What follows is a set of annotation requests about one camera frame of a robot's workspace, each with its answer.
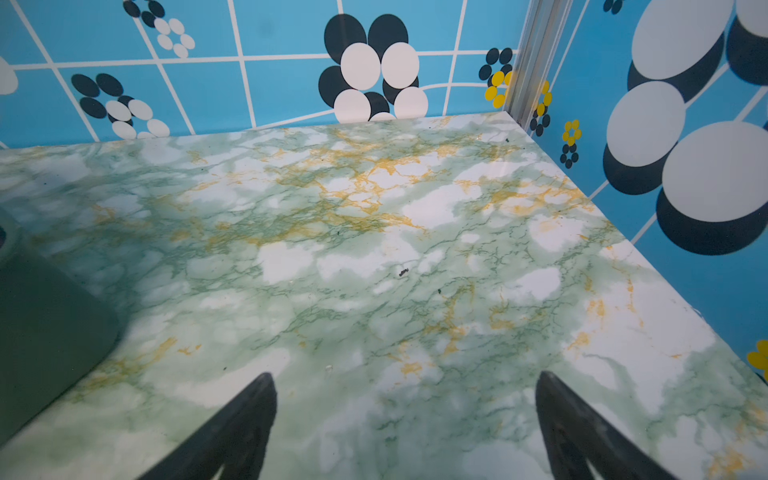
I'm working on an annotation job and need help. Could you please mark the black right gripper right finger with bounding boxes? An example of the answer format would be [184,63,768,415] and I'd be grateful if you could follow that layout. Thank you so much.
[535,371,674,479]

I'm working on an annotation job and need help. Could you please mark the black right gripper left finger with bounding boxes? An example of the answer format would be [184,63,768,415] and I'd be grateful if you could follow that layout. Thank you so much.
[141,372,278,479]

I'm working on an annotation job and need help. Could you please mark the green plastic organizer tray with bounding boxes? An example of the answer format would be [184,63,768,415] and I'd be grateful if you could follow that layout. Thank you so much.
[1,212,121,444]

